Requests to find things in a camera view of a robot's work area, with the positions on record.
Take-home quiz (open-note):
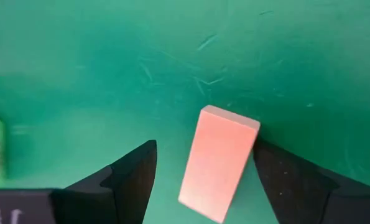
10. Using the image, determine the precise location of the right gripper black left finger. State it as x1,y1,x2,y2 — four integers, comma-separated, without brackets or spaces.
52,139,159,224

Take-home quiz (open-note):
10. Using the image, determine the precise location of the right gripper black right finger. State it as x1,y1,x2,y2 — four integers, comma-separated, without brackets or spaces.
253,136,370,224

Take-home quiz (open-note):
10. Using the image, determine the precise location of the peach rectangular block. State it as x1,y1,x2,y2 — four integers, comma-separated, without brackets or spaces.
177,105,261,224

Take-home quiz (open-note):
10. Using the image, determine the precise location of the green table mat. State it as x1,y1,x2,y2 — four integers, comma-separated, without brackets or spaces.
0,0,370,224

